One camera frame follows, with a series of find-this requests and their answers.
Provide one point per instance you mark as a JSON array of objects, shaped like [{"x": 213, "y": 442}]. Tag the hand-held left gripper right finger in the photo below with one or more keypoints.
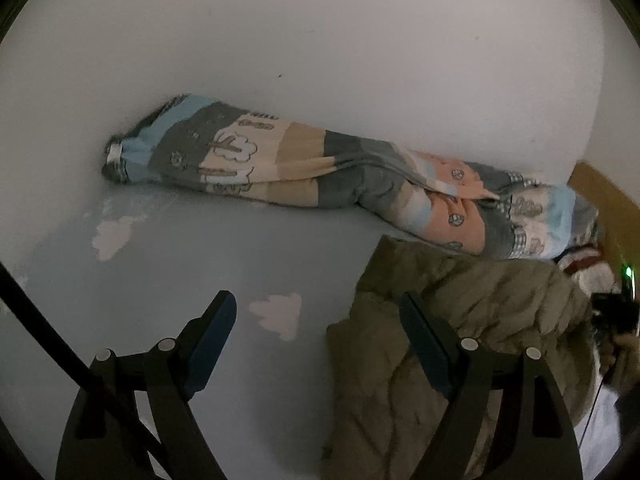
[{"x": 425, "y": 347}]

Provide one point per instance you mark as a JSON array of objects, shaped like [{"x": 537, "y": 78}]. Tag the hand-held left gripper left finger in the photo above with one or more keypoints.
[{"x": 210, "y": 347}]

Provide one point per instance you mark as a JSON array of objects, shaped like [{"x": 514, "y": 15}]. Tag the olive hooded puffer jacket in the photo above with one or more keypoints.
[{"x": 500, "y": 300}]

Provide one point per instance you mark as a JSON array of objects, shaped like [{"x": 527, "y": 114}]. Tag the red and white knit blanket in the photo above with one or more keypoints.
[{"x": 587, "y": 270}]

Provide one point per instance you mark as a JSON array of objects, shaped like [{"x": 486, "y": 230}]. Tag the light blue cloud-print bed sheet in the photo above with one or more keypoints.
[{"x": 210, "y": 250}]

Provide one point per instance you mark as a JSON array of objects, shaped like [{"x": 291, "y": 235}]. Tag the wooden headboard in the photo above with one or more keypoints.
[{"x": 605, "y": 200}]

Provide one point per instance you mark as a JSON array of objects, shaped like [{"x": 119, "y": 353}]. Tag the patchwork printed quilt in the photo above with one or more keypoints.
[{"x": 300, "y": 165}]

